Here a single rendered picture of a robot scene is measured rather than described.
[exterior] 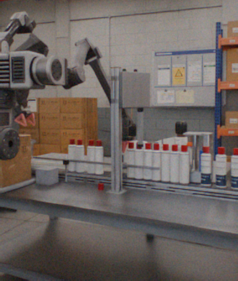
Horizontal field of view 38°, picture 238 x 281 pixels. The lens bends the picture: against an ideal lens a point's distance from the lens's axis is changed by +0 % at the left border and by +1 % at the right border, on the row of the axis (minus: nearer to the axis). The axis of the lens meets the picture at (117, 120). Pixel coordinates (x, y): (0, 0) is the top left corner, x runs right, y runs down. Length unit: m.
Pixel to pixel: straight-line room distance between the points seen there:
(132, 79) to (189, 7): 4.81
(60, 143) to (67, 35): 2.52
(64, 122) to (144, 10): 2.65
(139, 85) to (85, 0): 5.46
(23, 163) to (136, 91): 0.79
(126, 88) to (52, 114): 3.82
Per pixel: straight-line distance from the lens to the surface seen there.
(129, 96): 1.81
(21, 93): 2.26
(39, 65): 1.46
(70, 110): 5.43
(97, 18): 6.99
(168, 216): 1.53
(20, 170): 2.11
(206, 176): 1.85
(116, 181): 1.87
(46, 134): 5.62
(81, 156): 2.15
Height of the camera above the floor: 1.32
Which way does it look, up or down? 3 degrees down
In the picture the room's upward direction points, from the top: straight up
